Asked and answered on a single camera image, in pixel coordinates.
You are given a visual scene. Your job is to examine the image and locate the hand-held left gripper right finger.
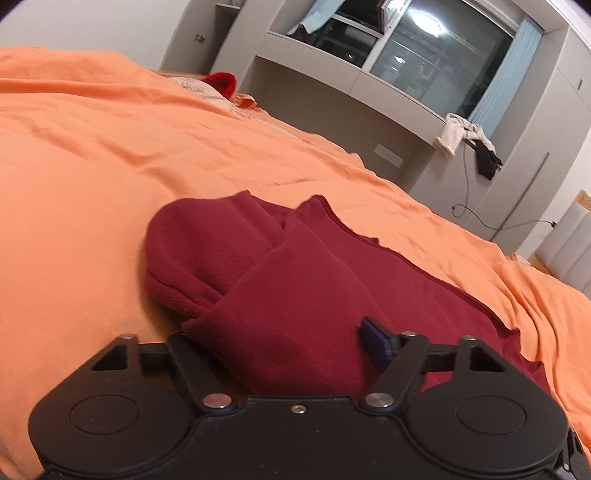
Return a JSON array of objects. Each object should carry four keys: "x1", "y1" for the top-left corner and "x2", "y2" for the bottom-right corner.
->
[{"x1": 358, "y1": 316, "x2": 507, "y2": 412}]

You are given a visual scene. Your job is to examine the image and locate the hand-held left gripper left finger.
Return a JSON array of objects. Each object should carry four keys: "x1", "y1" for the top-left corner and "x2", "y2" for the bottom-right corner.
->
[{"x1": 91, "y1": 332, "x2": 237, "y2": 415}]

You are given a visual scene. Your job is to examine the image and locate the dark red shirt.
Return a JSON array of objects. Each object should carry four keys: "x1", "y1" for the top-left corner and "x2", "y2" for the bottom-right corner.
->
[{"x1": 143, "y1": 189, "x2": 553, "y2": 398}]

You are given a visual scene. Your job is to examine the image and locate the black garment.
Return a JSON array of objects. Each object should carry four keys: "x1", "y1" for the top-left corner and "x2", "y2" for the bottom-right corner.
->
[{"x1": 475, "y1": 138, "x2": 504, "y2": 181}]

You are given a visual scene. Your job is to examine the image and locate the grey padded wooden headboard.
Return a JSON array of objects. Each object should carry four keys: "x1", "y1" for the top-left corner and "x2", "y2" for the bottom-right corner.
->
[{"x1": 530, "y1": 188, "x2": 591, "y2": 292}]

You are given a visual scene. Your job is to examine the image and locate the orange blanket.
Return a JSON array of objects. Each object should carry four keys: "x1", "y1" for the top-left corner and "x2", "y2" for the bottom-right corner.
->
[{"x1": 0, "y1": 46, "x2": 591, "y2": 480}]

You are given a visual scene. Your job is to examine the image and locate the white garment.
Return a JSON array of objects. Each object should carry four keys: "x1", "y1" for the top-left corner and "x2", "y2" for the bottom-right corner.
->
[{"x1": 433, "y1": 113, "x2": 498, "y2": 158}]

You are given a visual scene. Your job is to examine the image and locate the grey built-in desk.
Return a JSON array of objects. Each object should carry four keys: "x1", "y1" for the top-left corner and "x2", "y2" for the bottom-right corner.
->
[{"x1": 235, "y1": 28, "x2": 505, "y2": 195}]

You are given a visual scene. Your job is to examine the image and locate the peach patterned cloth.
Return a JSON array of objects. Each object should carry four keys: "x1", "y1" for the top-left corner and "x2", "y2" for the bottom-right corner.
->
[{"x1": 165, "y1": 76, "x2": 260, "y2": 121}]

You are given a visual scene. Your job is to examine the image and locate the grey tall wardrobe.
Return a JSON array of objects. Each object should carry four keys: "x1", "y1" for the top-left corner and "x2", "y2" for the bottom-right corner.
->
[{"x1": 480, "y1": 23, "x2": 591, "y2": 241}]

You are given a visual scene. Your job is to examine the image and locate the bright red knit cloth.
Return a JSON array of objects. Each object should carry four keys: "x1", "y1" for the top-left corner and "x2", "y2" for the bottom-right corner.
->
[{"x1": 203, "y1": 71, "x2": 238, "y2": 99}]

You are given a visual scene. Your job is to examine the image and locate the window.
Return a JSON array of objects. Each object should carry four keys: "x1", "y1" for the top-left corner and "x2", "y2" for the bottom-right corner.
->
[{"x1": 318, "y1": 0, "x2": 519, "y2": 121}]

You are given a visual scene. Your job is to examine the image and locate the blue pleated curtain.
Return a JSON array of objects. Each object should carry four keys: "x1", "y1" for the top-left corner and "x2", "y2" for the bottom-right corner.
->
[{"x1": 468, "y1": 16, "x2": 544, "y2": 140}]

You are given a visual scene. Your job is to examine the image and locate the dark cloth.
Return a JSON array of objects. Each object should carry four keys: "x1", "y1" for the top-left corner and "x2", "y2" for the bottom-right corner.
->
[{"x1": 294, "y1": 25, "x2": 325, "y2": 47}]

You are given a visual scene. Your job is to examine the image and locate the grey wardrobe with knobs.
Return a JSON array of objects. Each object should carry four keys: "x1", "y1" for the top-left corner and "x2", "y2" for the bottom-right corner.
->
[{"x1": 161, "y1": 0, "x2": 243, "y2": 75}]

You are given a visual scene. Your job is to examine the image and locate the light blue curtain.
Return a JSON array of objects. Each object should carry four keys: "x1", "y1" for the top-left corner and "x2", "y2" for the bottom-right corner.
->
[{"x1": 286, "y1": 0, "x2": 345, "y2": 36}]

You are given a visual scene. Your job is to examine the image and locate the black cable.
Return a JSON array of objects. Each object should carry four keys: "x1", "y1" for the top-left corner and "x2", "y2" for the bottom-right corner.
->
[{"x1": 452, "y1": 147, "x2": 558, "y2": 232}]

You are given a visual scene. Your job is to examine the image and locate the white wall socket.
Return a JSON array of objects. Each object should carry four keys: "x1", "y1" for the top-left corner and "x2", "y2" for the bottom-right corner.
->
[{"x1": 373, "y1": 143, "x2": 407, "y2": 168}]

